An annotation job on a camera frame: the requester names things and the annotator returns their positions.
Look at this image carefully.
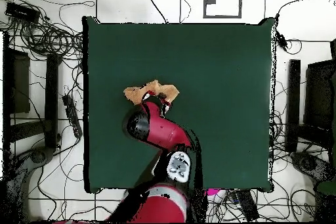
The orange terry towel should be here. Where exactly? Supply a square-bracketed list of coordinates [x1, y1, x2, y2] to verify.
[123, 79, 180, 106]

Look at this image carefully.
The black flat block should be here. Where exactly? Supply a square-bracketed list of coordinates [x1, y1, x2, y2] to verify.
[234, 189, 261, 222]

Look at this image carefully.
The dark green table cloth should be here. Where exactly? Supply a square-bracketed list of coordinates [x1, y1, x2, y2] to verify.
[82, 15, 276, 194]

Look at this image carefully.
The black power strip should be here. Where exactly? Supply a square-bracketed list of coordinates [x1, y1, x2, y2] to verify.
[61, 94, 83, 139]

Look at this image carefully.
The gray round tripod foot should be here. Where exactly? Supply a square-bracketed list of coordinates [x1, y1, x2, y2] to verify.
[289, 151, 334, 180]
[30, 146, 56, 166]

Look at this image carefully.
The black power adapter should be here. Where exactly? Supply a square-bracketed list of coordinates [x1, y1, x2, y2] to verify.
[275, 32, 303, 55]

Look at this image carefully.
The black box device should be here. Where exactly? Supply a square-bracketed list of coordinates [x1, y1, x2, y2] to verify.
[4, 1, 41, 24]

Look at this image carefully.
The green object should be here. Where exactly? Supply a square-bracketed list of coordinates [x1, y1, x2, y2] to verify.
[316, 180, 336, 196]

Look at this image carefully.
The long black cable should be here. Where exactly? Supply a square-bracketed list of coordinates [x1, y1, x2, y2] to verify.
[140, 0, 169, 24]

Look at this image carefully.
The black frame stand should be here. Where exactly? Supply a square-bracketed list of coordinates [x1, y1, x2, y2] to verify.
[285, 38, 336, 154]
[2, 31, 62, 154]

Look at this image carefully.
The black cable tangle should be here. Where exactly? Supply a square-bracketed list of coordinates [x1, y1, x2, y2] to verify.
[0, 0, 86, 63]

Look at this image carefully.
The black cable bundle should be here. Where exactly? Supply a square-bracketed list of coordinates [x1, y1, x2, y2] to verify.
[268, 79, 331, 222]

